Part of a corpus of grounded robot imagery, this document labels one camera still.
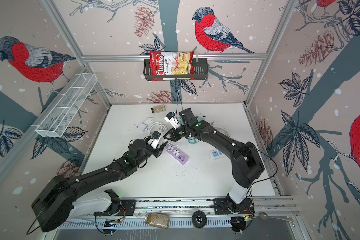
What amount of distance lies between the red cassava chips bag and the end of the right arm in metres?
0.29

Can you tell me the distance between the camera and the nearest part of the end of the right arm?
0.63 metres

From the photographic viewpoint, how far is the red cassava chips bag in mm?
874
